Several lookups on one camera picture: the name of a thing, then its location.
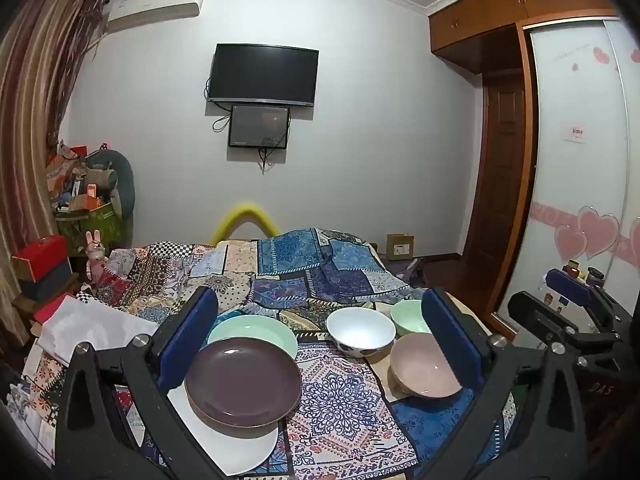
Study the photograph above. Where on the white plate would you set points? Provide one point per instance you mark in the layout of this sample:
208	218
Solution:
235	452

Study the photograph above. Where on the small cardboard box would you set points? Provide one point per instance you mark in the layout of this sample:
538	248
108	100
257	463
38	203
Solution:
400	246

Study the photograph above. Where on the wooden overhead cabinet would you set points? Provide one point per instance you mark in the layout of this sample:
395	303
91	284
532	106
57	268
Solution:
500	5

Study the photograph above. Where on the yellow foam hoop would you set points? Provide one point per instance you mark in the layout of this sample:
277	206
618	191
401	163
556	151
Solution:
245	208

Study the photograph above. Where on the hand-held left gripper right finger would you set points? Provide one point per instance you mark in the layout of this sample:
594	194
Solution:
450	345

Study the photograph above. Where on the patchwork printed blanket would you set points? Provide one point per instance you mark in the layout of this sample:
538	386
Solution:
345	400

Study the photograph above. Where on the green bowl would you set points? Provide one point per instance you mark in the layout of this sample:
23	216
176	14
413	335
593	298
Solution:
407	317

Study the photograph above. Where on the brown plate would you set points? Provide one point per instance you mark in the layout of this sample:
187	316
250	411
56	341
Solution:
242	382

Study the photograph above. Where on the striped brown curtain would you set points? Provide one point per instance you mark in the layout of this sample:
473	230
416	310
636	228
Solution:
35	110

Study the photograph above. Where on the pink rabbit toy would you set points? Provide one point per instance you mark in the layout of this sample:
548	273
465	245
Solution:
95	260

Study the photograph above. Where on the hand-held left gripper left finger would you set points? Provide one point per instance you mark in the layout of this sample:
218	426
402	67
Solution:
187	340

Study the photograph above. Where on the wardrobe with white sliding doors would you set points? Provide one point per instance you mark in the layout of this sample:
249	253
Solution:
575	185

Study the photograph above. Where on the white air conditioner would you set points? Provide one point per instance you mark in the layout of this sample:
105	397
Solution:
150	7

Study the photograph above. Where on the patterned paper bag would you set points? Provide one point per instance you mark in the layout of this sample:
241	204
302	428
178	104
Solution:
62	172

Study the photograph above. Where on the brown wooden door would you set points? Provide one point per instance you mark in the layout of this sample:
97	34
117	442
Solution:
500	185

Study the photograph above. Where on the white cloth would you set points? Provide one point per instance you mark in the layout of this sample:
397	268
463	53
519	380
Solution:
95	325

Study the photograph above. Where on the pink bowl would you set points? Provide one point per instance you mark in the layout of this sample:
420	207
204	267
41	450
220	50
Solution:
420	365

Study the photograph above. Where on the green cardboard box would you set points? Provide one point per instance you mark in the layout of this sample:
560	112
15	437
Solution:
97	227

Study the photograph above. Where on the white bowl with dark pattern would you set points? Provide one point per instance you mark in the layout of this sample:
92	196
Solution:
360	330

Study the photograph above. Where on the dark grey box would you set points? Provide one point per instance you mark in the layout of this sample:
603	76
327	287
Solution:
47	282

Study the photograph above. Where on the black wall television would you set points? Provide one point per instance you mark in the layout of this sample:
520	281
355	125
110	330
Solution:
262	74

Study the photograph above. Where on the small black wall monitor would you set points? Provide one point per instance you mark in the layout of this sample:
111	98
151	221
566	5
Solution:
259	126

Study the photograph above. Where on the green plate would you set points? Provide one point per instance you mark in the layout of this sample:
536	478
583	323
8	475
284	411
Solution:
255	332

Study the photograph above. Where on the small paper label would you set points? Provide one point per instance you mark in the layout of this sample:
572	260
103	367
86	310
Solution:
578	132

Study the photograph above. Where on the red flat box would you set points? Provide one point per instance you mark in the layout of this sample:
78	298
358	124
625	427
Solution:
52	310

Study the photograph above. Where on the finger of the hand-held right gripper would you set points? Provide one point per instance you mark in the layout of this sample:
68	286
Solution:
535	317
570	285

